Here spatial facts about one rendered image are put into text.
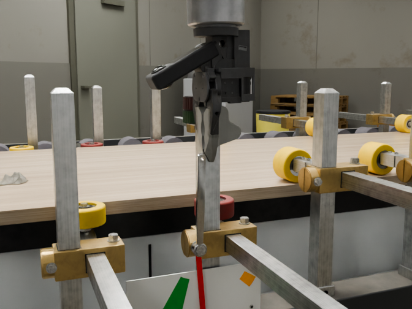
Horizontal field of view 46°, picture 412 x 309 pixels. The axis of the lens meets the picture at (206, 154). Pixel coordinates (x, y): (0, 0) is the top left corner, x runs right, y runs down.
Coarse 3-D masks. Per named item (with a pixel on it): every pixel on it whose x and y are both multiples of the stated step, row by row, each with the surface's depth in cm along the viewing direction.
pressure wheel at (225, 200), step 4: (220, 196) 99; (224, 196) 99; (228, 196) 99; (220, 200) 97; (224, 200) 96; (228, 200) 96; (232, 200) 96; (220, 204) 94; (224, 204) 94; (228, 204) 95; (232, 204) 96; (220, 208) 94; (224, 208) 94; (228, 208) 95; (232, 208) 96; (220, 212) 94; (224, 212) 94; (228, 212) 95; (232, 212) 96; (220, 216) 94; (224, 216) 94; (228, 216) 95; (232, 216) 96; (220, 220) 94
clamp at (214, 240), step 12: (192, 228) 91; (228, 228) 90; (240, 228) 90; (252, 228) 91; (192, 240) 87; (204, 240) 88; (216, 240) 89; (252, 240) 91; (192, 252) 87; (216, 252) 89
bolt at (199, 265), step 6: (192, 246) 87; (198, 246) 85; (198, 252) 86; (204, 252) 86; (198, 258) 87; (198, 264) 88; (198, 270) 88; (198, 276) 88; (198, 282) 88; (198, 288) 89; (204, 300) 89; (204, 306) 89
